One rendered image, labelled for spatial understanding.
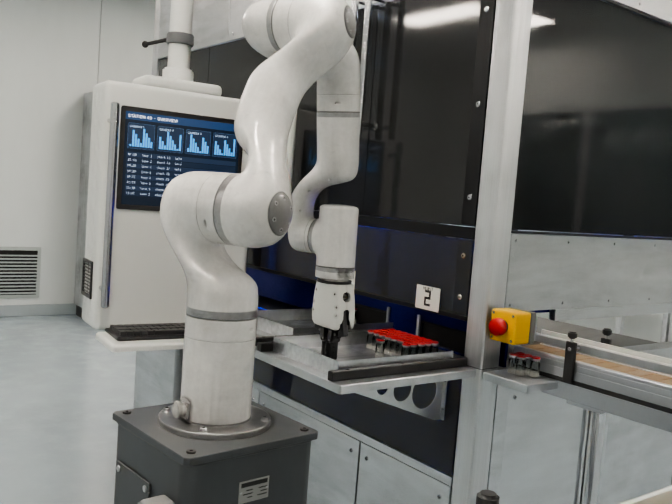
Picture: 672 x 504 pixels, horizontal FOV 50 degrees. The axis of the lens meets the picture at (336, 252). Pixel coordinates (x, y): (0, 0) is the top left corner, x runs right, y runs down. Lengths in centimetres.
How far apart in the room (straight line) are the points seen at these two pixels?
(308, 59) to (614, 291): 117
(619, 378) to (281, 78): 94
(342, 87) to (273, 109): 27
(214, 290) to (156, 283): 117
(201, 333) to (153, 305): 116
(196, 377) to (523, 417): 96
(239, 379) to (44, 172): 579
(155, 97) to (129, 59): 489
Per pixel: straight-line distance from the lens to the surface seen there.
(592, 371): 170
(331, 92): 149
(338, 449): 220
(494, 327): 167
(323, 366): 158
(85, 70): 707
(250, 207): 114
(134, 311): 234
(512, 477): 195
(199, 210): 119
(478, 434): 180
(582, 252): 199
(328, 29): 132
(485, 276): 173
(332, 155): 150
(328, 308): 155
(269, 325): 197
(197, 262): 121
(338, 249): 152
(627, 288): 219
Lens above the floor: 126
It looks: 4 degrees down
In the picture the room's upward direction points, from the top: 4 degrees clockwise
